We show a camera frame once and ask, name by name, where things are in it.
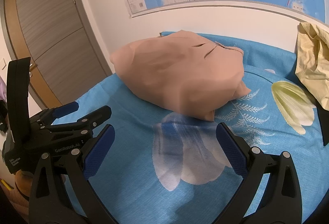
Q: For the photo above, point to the cream garment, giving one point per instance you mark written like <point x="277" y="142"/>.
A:
<point x="313" y="59"/>

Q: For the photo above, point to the person's left hand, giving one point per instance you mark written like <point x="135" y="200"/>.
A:
<point x="23" y="184"/>

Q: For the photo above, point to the black clothing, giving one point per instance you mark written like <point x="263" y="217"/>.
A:
<point x="3" y="116"/>

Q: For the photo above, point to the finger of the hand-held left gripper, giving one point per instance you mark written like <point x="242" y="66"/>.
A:
<point x="66" y="107"/>
<point x="100" y="114"/>

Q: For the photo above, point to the blue floral bed sheet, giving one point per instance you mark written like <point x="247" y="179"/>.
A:
<point x="144" y="162"/>

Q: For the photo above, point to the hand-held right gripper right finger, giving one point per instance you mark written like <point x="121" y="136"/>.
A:
<point x="228" y="146"/>

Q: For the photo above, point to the pink garment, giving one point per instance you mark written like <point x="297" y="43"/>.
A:
<point x="180" y="77"/>

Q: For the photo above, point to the grey wooden door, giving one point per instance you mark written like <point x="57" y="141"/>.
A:
<point x="51" y="21"/>

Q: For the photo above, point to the black cloth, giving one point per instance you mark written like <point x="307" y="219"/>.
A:
<point x="324" y="126"/>

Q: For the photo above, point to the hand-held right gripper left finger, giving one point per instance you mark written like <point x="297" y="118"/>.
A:
<point x="102" y="146"/>

